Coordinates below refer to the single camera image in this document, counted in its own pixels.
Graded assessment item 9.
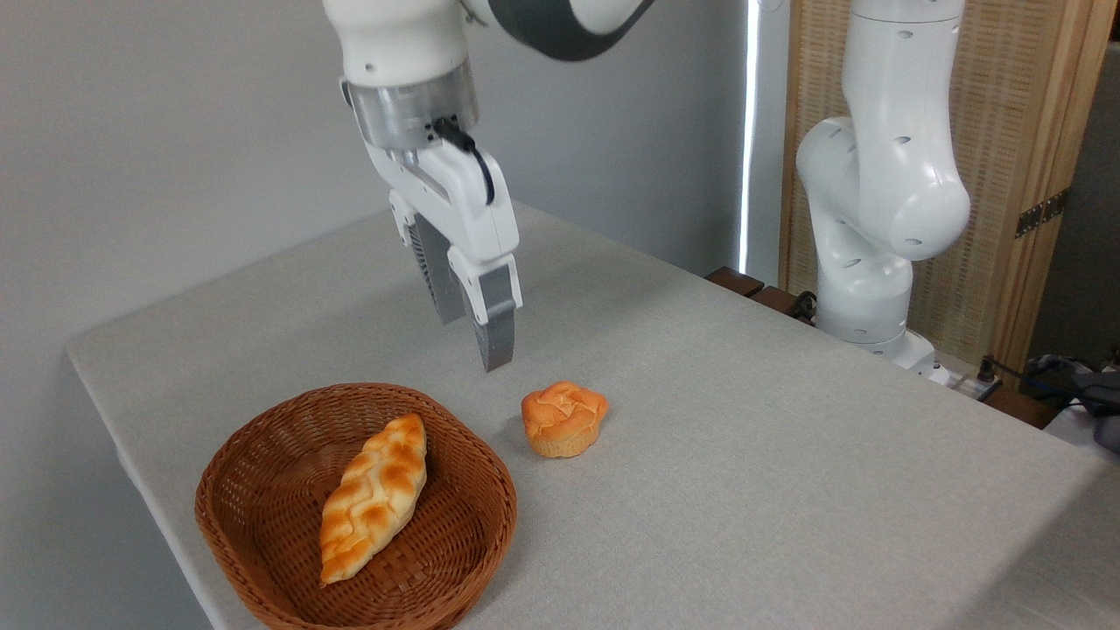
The white power strip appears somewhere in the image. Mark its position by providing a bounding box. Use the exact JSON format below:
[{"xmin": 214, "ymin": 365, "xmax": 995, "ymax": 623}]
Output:
[{"xmin": 927, "ymin": 363, "xmax": 1003, "ymax": 403}]

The dark grey bag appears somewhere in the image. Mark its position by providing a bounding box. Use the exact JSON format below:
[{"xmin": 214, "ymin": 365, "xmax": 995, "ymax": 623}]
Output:
[{"xmin": 1019, "ymin": 350, "xmax": 1120, "ymax": 452}]

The brown wicker basket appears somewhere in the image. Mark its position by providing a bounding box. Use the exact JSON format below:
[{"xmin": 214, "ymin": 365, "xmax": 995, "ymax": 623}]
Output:
[{"xmin": 194, "ymin": 382, "xmax": 518, "ymax": 630}]

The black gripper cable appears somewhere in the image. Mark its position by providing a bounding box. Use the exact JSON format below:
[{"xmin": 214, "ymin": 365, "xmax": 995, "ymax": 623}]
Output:
[{"xmin": 433, "ymin": 116, "xmax": 496, "ymax": 207}]

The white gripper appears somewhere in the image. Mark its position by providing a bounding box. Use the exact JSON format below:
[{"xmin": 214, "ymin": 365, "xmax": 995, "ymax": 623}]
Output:
[{"xmin": 363, "ymin": 140, "xmax": 524, "ymax": 373}]

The round orange bread bun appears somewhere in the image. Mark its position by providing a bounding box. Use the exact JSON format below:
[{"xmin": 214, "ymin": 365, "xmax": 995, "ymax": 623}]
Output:
[{"xmin": 521, "ymin": 381, "xmax": 609, "ymax": 459}]

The grey tablecloth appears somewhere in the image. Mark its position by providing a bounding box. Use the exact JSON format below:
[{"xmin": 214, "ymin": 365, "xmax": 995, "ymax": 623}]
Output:
[{"xmin": 66, "ymin": 201, "xmax": 1120, "ymax": 630}]

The black power cable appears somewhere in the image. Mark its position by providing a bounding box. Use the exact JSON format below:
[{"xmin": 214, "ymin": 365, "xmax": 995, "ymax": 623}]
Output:
[{"xmin": 976, "ymin": 354, "xmax": 1086, "ymax": 412}]

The metal screen hinge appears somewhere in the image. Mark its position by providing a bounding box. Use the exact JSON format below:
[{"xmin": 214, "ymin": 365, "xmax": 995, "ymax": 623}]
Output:
[{"xmin": 1015, "ymin": 188, "xmax": 1070, "ymax": 239}]

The long braided bread loaf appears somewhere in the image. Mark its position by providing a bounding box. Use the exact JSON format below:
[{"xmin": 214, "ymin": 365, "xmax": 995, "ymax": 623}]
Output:
[{"xmin": 318, "ymin": 413, "xmax": 429, "ymax": 585}]

